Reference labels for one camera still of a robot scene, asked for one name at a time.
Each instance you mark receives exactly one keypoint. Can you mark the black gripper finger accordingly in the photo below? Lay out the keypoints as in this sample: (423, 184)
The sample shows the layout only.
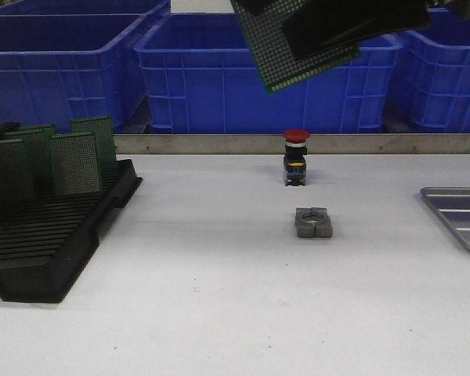
(321, 25)
(258, 7)

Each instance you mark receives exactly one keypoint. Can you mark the green perforated circuit board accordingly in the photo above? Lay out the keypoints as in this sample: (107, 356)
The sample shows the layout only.
(16, 181)
(277, 66)
(75, 164)
(36, 139)
(102, 128)

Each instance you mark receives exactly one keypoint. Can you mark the silver metal tray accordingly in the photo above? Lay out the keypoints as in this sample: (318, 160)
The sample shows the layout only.
(452, 206)

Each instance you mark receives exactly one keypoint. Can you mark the black slotted board rack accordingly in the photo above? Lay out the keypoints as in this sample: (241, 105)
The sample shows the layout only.
(46, 241)

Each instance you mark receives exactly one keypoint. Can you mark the blue plastic crate centre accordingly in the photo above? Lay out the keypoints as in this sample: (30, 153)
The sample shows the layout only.
(201, 79)

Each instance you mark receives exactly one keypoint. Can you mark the blue plastic crate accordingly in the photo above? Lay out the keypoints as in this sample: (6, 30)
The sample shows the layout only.
(201, 79)
(430, 84)
(56, 68)

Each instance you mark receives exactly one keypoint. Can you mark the blue crate behind right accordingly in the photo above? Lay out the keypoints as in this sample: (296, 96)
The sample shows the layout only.
(460, 8)

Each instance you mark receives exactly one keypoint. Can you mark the red emergency stop button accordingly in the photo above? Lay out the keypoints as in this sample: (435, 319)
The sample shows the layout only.
(294, 161)

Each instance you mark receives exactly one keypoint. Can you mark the blue plastic crate right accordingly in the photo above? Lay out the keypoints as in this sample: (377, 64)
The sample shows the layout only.
(430, 84)

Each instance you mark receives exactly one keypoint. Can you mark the grey metal pipe clamp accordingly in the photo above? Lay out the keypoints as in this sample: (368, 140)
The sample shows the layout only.
(313, 223)

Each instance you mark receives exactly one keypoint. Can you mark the blue plastic crate left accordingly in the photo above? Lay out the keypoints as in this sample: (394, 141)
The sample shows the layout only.
(56, 68)

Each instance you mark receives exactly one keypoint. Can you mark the blue crate behind left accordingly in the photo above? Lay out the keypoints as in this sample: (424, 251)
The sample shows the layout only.
(82, 7)

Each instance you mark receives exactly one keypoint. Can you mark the steel table edge rail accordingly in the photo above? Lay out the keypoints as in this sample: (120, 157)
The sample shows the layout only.
(266, 144)

